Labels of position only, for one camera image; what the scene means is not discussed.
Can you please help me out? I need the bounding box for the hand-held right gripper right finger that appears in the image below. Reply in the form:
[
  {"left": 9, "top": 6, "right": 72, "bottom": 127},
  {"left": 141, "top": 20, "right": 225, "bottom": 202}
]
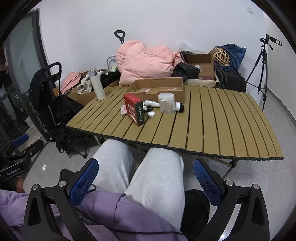
[{"left": 192, "top": 158, "right": 270, "bottom": 241}]

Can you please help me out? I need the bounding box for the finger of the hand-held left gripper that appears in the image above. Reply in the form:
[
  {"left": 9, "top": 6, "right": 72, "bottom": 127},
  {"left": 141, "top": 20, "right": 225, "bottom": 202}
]
[
  {"left": 4, "top": 134, "right": 29, "bottom": 154},
  {"left": 8, "top": 140, "right": 44, "bottom": 163}
]

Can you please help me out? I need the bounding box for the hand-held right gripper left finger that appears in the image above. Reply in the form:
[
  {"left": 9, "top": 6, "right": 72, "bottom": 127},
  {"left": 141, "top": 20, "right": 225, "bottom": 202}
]
[{"left": 24, "top": 158, "right": 100, "bottom": 241}]

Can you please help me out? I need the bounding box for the red green carton box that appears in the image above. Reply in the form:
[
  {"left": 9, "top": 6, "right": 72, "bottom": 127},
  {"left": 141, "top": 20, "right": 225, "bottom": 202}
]
[{"left": 123, "top": 93, "right": 150, "bottom": 127}]

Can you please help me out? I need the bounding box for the white plastic bottle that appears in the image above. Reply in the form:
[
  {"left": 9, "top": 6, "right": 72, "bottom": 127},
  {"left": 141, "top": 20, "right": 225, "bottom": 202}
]
[{"left": 142, "top": 100, "right": 160, "bottom": 111}]

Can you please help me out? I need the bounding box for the cardboard tray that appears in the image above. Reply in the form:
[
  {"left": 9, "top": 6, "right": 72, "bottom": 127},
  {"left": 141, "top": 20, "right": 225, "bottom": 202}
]
[{"left": 129, "top": 77, "right": 184, "bottom": 104}]

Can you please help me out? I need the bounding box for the person's left forearm purple sleeve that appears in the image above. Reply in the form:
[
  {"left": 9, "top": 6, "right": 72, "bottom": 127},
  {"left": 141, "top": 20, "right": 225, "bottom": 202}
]
[{"left": 0, "top": 189, "right": 31, "bottom": 234}]

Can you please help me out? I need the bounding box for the person's left hand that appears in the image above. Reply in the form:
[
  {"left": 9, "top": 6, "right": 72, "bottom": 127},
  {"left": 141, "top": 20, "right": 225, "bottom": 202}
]
[{"left": 16, "top": 177, "right": 25, "bottom": 193}]

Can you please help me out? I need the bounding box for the metal table leg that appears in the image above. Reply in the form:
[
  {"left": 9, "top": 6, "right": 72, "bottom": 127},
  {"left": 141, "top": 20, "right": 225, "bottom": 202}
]
[{"left": 223, "top": 159, "right": 239, "bottom": 180}]

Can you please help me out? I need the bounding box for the black fabric object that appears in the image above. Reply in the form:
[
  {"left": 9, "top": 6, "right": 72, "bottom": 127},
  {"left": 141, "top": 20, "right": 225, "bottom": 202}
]
[{"left": 184, "top": 189, "right": 211, "bottom": 232}]

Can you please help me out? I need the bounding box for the black fabric bag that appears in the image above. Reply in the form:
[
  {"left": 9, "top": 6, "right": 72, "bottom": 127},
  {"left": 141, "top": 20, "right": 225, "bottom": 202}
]
[{"left": 52, "top": 95, "right": 85, "bottom": 139}]

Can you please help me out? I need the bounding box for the purple jacket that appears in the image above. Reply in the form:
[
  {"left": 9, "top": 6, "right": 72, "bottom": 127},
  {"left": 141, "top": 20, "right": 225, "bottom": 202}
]
[{"left": 75, "top": 189, "right": 184, "bottom": 241}]

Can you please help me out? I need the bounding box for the black trolley cart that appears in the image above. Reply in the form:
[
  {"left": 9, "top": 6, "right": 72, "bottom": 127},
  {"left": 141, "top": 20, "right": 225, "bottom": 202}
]
[{"left": 35, "top": 62, "right": 70, "bottom": 144}]

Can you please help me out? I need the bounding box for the pink bag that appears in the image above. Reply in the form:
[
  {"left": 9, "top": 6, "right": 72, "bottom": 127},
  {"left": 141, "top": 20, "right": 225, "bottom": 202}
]
[{"left": 61, "top": 72, "right": 82, "bottom": 93}]

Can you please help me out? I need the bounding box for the glass sliding door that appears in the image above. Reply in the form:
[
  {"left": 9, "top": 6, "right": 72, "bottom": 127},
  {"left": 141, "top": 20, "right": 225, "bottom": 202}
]
[{"left": 0, "top": 10, "right": 50, "bottom": 144}]

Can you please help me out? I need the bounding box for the beige cloth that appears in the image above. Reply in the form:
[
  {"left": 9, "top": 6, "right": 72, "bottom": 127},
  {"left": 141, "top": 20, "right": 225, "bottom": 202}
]
[{"left": 77, "top": 74, "right": 93, "bottom": 94}]

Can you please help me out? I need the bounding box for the translucent plastic container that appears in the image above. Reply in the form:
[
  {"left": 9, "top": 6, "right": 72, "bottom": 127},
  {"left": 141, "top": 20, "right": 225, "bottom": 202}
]
[{"left": 158, "top": 92, "right": 176, "bottom": 114}]

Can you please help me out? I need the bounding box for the white thermos flask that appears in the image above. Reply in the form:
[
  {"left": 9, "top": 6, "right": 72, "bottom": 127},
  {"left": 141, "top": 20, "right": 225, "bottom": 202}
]
[{"left": 89, "top": 69, "right": 106, "bottom": 101}]

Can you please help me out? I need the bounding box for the black backpack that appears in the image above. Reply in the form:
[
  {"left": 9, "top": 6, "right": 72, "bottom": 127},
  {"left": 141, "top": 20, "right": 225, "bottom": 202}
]
[{"left": 214, "top": 63, "right": 247, "bottom": 92}]

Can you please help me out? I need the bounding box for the black garment pile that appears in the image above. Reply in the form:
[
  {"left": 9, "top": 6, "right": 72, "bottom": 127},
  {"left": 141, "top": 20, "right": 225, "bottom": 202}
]
[{"left": 101, "top": 70, "right": 121, "bottom": 88}]

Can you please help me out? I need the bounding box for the large cardboard box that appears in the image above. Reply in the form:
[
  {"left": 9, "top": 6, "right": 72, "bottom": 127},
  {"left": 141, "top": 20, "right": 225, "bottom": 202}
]
[{"left": 184, "top": 50, "right": 221, "bottom": 88}]

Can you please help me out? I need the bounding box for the black tripod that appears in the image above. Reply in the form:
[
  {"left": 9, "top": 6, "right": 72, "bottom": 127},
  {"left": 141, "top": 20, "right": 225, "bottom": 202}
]
[{"left": 245, "top": 45, "right": 269, "bottom": 112}]

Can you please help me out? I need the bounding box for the woven bamboo ball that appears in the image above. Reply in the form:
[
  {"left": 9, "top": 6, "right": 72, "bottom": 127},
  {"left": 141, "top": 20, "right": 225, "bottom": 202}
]
[{"left": 212, "top": 46, "right": 226, "bottom": 63}]

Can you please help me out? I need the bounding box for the blue bag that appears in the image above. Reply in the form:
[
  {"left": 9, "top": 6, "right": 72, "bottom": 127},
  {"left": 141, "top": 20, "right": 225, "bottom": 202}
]
[{"left": 217, "top": 44, "right": 247, "bottom": 70}]

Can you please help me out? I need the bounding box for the pink duvet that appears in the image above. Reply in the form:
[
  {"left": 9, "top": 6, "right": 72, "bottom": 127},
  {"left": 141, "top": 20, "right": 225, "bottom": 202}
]
[{"left": 116, "top": 40, "right": 184, "bottom": 87}]

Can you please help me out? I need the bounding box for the grey metal frame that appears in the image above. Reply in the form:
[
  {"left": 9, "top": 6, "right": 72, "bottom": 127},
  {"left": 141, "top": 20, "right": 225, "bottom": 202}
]
[{"left": 107, "top": 55, "right": 117, "bottom": 70}]

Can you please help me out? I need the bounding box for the black trolley handle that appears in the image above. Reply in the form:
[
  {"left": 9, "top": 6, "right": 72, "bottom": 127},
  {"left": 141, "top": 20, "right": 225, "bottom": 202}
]
[{"left": 114, "top": 30, "right": 126, "bottom": 46}]

